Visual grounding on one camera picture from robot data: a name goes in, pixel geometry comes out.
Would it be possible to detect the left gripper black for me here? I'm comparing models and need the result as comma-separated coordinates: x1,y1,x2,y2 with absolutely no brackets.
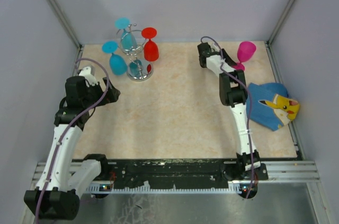
83,77,120,110

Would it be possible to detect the pink wine glass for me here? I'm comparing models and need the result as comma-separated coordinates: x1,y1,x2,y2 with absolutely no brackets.
233,41,257,70

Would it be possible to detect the blue wine glass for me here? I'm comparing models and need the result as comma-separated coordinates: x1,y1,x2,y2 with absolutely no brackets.
102,41,127,76

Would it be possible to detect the red wine glass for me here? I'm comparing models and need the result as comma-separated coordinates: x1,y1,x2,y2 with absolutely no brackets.
141,27,159,62

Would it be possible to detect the blue Pikachu cloth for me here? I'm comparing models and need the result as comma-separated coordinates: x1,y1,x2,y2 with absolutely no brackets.
246,83,300,131

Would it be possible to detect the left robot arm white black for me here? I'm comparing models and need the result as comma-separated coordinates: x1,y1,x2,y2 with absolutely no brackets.
24,76,120,222

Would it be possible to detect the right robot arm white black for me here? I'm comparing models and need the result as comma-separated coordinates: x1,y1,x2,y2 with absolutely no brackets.
197,42,261,180

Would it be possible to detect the teal wine glass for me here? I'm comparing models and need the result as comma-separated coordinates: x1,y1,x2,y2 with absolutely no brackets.
114,17,137,53

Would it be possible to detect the chrome wine glass rack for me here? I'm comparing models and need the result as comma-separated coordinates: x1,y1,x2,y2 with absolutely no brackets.
116,23,154,82

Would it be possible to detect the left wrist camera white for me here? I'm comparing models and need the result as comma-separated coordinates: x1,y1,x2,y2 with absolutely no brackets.
78,65,95,77

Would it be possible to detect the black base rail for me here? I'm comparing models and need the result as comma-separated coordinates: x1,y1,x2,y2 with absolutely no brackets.
87,158,268,190

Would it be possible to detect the white cable duct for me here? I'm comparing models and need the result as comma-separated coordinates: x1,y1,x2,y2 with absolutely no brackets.
80,183,244,195

